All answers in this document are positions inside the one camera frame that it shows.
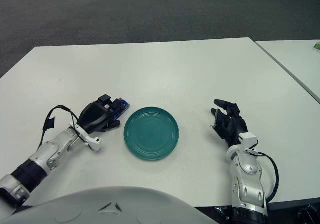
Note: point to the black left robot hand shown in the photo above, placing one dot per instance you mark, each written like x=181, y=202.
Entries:
x=93, y=115

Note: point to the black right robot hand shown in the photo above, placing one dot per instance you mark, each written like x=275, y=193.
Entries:
x=236, y=127

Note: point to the blue gum pack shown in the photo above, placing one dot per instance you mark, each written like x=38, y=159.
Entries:
x=124, y=107

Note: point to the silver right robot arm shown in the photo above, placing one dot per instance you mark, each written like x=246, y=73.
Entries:
x=246, y=179

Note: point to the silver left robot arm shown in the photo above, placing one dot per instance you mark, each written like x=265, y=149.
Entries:
x=50, y=153

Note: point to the teal round plate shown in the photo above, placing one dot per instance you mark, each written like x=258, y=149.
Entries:
x=151, y=133

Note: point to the adjacent white table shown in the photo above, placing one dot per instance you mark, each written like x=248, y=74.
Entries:
x=297, y=57

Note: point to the grey robot torso shell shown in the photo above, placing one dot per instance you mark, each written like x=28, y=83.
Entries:
x=100, y=209

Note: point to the dark equipment under table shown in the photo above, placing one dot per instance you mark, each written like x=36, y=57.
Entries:
x=308, y=215

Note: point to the small green item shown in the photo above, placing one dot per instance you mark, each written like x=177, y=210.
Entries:
x=317, y=46

